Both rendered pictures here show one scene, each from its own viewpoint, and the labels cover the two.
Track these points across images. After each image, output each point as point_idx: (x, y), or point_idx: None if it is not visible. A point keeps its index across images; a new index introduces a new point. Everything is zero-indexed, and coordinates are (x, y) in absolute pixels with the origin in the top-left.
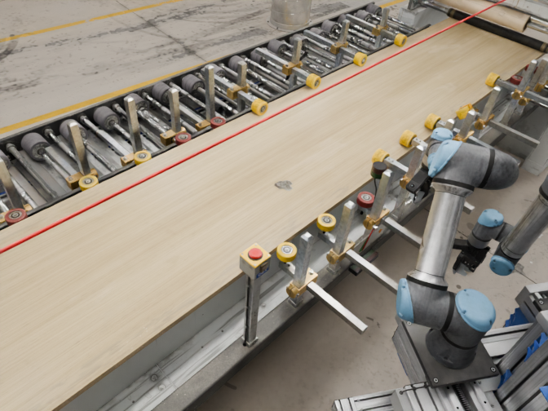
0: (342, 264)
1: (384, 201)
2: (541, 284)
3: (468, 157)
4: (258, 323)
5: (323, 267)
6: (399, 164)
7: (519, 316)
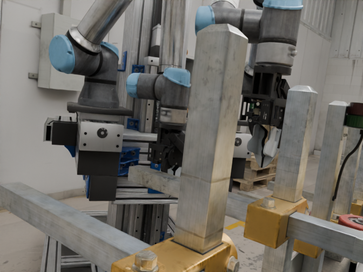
0: (324, 262)
1: (317, 176)
2: (103, 123)
3: None
4: None
5: (349, 259)
6: (341, 229)
7: (124, 149)
